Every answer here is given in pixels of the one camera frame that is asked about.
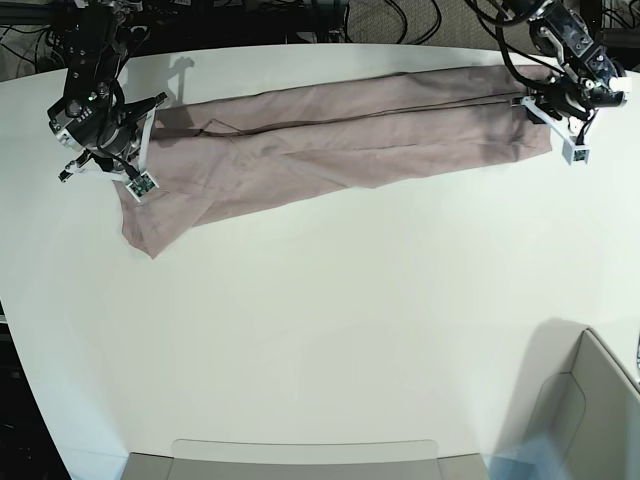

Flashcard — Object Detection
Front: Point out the pink T-shirt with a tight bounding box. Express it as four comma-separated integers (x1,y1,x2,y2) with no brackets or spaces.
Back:
119,66,551,257

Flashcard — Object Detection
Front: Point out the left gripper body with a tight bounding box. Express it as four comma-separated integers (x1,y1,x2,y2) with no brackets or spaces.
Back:
519,92,595,143

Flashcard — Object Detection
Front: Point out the grey bin right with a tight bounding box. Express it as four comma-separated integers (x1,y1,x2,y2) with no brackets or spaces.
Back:
523,330,639,479

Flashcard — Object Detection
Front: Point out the blue cloth in bin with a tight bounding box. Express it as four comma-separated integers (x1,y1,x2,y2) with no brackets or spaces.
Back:
485,434,568,480

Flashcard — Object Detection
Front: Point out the grey bin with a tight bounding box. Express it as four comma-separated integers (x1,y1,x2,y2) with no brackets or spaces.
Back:
121,439,489,479
523,330,639,479

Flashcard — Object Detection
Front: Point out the grey bin front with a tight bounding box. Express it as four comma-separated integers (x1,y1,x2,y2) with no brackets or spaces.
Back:
121,439,489,479

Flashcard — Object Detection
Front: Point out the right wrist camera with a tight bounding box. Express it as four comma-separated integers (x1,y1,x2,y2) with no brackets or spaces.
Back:
125,171,158,203

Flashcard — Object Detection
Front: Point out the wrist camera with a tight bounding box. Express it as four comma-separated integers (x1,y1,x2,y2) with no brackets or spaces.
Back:
562,139,591,165
125,171,158,203

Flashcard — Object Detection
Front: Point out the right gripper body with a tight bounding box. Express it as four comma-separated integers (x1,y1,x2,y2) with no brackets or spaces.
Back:
57,92,167,182

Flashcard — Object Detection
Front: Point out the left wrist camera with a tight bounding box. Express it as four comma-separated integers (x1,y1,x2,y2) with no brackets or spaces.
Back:
562,139,591,165

